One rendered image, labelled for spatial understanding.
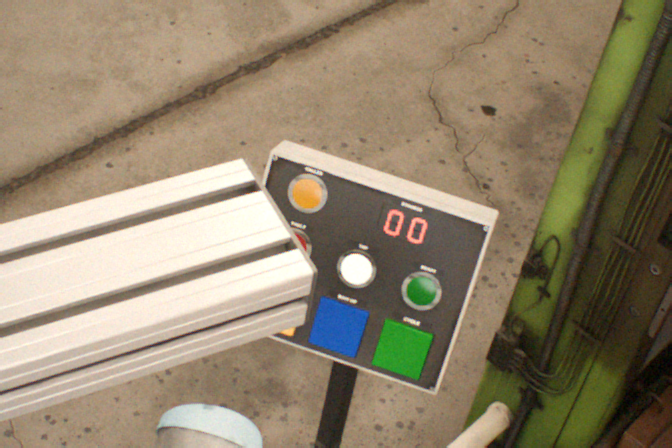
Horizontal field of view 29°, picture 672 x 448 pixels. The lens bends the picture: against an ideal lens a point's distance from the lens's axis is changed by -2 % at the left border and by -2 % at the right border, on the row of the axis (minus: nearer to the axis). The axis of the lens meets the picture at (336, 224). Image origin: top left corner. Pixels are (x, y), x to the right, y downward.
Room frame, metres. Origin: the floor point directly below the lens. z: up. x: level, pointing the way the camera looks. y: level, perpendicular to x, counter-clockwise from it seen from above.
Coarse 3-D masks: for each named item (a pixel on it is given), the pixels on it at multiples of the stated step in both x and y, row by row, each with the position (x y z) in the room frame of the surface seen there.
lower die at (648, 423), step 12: (660, 396) 1.24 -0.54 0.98; (648, 408) 1.22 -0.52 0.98; (636, 420) 1.19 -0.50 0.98; (648, 420) 1.20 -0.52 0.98; (660, 420) 1.20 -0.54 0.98; (624, 432) 1.17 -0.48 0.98; (636, 432) 1.17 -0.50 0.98; (648, 432) 1.17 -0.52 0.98; (660, 432) 1.18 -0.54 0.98; (624, 444) 1.16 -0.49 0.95; (636, 444) 1.15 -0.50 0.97; (648, 444) 1.15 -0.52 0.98; (660, 444) 1.15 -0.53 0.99
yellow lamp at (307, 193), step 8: (296, 184) 1.35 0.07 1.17; (304, 184) 1.35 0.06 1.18; (312, 184) 1.35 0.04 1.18; (296, 192) 1.34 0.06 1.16; (304, 192) 1.34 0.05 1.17; (312, 192) 1.34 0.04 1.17; (320, 192) 1.34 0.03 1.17; (296, 200) 1.34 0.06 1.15; (304, 200) 1.34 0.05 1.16; (312, 200) 1.34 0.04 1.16; (320, 200) 1.34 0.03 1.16
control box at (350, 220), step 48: (288, 144) 1.43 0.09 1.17; (288, 192) 1.34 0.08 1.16; (336, 192) 1.35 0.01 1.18; (384, 192) 1.34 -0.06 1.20; (432, 192) 1.39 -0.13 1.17; (336, 240) 1.31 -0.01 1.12; (384, 240) 1.31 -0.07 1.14; (432, 240) 1.31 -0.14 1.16; (480, 240) 1.31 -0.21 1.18; (336, 288) 1.27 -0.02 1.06; (384, 288) 1.27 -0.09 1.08; (288, 336) 1.23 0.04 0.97; (432, 384) 1.19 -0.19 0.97
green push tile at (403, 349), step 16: (384, 336) 1.23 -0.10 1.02; (400, 336) 1.23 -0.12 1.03; (416, 336) 1.23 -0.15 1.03; (432, 336) 1.23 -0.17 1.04; (384, 352) 1.21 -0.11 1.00; (400, 352) 1.21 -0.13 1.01; (416, 352) 1.21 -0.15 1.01; (384, 368) 1.20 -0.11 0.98; (400, 368) 1.20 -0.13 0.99; (416, 368) 1.20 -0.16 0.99
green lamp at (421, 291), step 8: (416, 280) 1.27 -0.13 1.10; (424, 280) 1.27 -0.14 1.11; (408, 288) 1.27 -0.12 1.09; (416, 288) 1.27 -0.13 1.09; (424, 288) 1.27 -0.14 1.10; (432, 288) 1.27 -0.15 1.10; (408, 296) 1.26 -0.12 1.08; (416, 296) 1.26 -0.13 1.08; (424, 296) 1.26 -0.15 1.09; (432, 296) 1.26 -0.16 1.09; (416, 304) 1.26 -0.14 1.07; (424, 304) 1.26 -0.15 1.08
